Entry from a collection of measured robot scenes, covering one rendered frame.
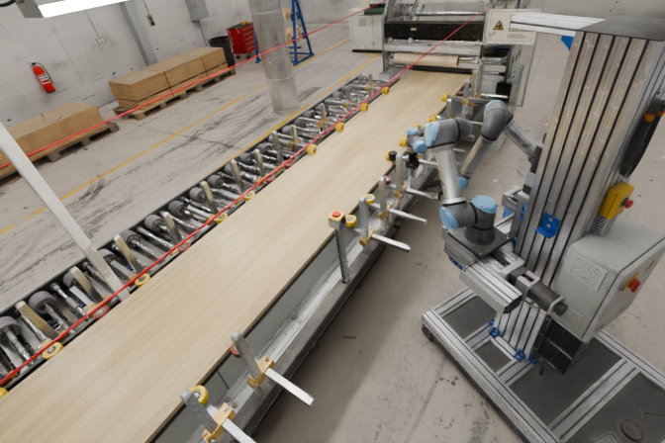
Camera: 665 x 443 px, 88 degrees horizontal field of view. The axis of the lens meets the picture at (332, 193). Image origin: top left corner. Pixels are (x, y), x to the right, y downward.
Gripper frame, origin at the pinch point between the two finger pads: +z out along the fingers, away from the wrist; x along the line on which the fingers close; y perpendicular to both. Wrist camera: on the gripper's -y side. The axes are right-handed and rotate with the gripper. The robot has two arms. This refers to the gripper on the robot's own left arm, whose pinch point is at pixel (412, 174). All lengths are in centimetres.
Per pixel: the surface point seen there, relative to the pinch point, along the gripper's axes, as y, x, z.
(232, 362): 134, -79, 25
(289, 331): 106, -61, 39
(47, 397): 170, -148, 11
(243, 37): -675, -467, 42
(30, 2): 128, -86, -133
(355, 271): 65, -30, 31
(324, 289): 75, -49, 39
